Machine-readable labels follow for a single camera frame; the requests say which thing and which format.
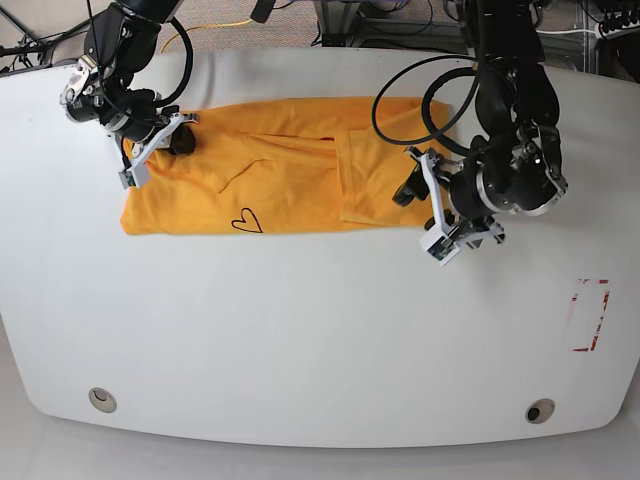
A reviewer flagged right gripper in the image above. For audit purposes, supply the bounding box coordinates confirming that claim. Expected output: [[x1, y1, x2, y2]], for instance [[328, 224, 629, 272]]
[[102, 105, 200, 170]]

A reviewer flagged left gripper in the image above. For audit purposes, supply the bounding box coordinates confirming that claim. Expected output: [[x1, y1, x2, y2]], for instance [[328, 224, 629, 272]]
[[392, 146, 506, 250]]

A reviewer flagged orange T-shirt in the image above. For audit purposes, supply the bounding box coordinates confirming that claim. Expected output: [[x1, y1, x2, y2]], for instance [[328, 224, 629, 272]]
[[120, 97, 432, 235]]

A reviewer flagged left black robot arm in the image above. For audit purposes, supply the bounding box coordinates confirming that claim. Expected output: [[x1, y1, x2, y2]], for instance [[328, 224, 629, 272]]
[[393, 1, 568, 263]]

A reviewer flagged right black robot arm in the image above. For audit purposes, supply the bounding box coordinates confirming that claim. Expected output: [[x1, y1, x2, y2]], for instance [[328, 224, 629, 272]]
[[60, 1, 199, 188]]

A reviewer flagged red tape rectangle marking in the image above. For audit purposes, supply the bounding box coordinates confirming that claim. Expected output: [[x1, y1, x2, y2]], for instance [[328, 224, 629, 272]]
[[566, 278, 611, 353]]

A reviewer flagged white power strip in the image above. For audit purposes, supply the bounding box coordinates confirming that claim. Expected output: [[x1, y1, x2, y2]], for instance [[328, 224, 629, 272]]
[[595, 10, 639, 39]]

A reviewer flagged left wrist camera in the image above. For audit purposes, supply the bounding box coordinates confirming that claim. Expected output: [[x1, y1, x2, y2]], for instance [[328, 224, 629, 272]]
[[419, 229, 460, 266]]

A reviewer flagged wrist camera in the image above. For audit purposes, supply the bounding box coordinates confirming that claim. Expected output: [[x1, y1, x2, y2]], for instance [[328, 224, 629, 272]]
[[419, 229, 460, 266], [119, 163, 151, 189]]

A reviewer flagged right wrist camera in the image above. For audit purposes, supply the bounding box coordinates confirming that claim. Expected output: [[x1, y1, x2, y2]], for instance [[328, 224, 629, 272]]
[[119, 163, 151, 189]]

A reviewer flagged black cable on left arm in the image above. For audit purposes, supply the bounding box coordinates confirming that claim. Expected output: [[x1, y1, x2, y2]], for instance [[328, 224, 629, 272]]
[[369, 0, 501, 149]]

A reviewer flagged yellow floor cable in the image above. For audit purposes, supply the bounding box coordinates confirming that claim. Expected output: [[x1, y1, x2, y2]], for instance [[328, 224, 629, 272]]
[[160, 18, 254, 54]]

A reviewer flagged right table cable grommet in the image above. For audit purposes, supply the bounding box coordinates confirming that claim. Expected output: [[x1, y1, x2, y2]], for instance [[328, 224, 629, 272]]
[[525, 398, 556, 425]]

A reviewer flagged table cable grommet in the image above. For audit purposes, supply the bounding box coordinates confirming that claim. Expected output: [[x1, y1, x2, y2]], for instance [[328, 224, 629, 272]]
[[525, 398, 556, 425], [88, 388, 117, 414]]

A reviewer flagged left table cable grommet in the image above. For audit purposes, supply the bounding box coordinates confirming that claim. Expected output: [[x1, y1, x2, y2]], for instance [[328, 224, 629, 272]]
[[88, 388, 117, 414]]

